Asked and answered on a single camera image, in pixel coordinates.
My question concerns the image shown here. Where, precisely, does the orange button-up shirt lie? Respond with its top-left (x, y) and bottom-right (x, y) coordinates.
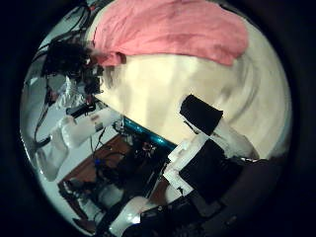
top-left (92, 0), bottom-right (250, 67)

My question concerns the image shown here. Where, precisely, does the brown base board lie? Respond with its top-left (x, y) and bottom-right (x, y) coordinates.
top-left (58, 134), bottom-right (132, 198)

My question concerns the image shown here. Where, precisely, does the black cable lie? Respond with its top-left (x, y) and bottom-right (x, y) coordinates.
top-left (33, 82), bottom-right (53, 149)

